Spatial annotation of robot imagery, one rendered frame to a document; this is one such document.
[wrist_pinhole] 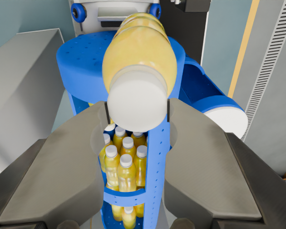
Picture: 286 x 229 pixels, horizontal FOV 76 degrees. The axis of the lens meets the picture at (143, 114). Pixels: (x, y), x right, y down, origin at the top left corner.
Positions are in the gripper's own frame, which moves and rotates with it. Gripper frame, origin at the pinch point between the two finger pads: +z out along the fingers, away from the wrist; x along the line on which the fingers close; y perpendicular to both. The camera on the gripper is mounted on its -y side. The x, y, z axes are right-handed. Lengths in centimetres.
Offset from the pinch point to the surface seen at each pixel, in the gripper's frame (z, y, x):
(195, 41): 140, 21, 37
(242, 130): 52, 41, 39
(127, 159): 32.5, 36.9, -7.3
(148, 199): 27, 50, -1
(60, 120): 143, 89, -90
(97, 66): 21.7, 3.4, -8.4
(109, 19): 35.5, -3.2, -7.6
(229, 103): 51, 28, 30
